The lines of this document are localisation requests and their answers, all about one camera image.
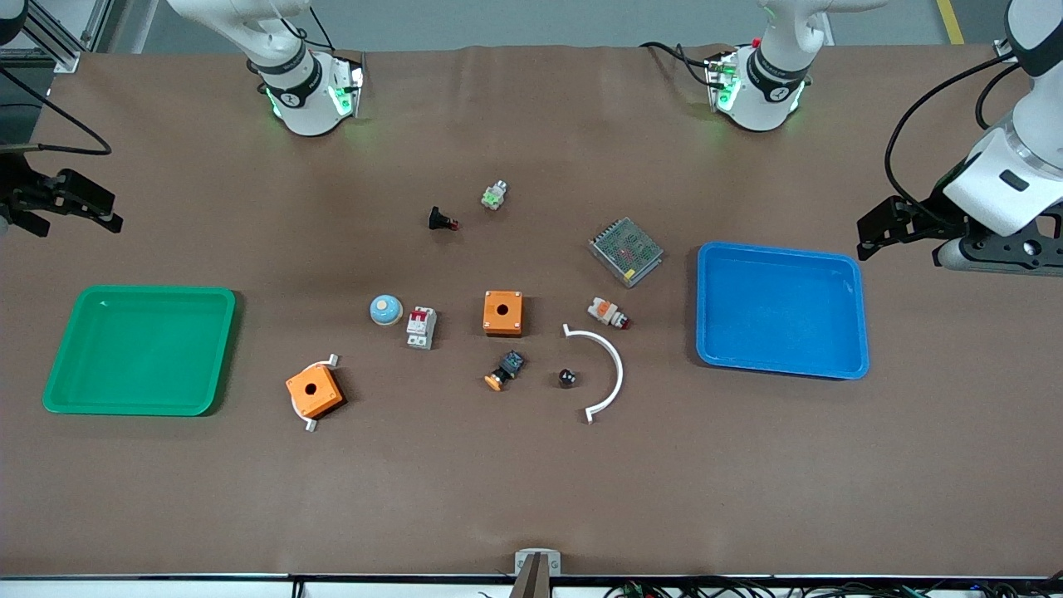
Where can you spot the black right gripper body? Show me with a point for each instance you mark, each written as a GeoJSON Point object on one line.
{"type": "Point", "coordinates": [17, 188]}

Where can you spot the small black capacitor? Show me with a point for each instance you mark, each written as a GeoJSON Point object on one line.
{"type": "Point", "coordinates": [567, 378]}

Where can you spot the white red circuit breaker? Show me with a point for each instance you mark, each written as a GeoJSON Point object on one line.
{"type": "Point", "coordinates": [421, 327]}

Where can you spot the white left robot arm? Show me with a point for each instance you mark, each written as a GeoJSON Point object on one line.
{"type": "Point", "coordinates": [760, 104]}

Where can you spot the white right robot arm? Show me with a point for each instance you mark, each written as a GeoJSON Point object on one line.
{"type": "Point", "coordinates": [303, 108]}

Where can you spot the blue plastic tray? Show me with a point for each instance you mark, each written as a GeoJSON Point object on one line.
{"type": "Point", "coordinates": [781, 309]}

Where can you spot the green plastic tray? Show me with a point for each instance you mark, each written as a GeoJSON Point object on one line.
{"type": "Point", "coordinates": [139, 350]}

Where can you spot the metal mesh power supply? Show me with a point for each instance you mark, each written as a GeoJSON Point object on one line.
{"type": "Point", "coordinates": [626, 251]}

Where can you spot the white round container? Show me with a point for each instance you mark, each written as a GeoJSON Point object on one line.
{"type": "Point", "coordinates": [332, 360]}

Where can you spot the orange button box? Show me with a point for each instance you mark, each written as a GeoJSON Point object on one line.
{"type": "Point", "coordinates": [503, 313]}
{"type": "Point", "coordinates": [314, 390]}

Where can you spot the red push button white base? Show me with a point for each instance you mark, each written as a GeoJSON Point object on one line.
{"type": "Point", "coordinates": [608, 312]}

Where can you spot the white curved pipe clamp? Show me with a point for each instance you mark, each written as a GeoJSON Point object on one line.
{"type": "Point", "coordinates": [610, 365]}

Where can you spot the blue white dome buzzer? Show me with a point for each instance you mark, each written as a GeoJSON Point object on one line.
{"type": "Point", "coordinates": [386, 310]}

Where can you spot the black push button red tip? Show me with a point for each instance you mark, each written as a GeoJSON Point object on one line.
{"type": "Point", "coordinates": [440, 219]}

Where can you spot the orange head push button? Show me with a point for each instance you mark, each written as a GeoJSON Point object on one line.
{"type": "Point", "coordinates": [505, 370]}

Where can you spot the aluminium frame profile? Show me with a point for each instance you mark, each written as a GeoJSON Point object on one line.
{"type": "Point", "coordinates": [66, 33]}

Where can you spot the white table edge rail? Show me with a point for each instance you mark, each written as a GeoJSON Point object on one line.
{"type": "Point", "coordinates": [166, 588]}

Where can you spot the green push button switch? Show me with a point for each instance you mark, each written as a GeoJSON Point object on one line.
{"type": "Point", "coordinates": [495, 195]}

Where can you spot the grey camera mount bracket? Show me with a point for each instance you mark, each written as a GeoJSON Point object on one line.
{"type": "Point", "coordinates": [537, 569]}

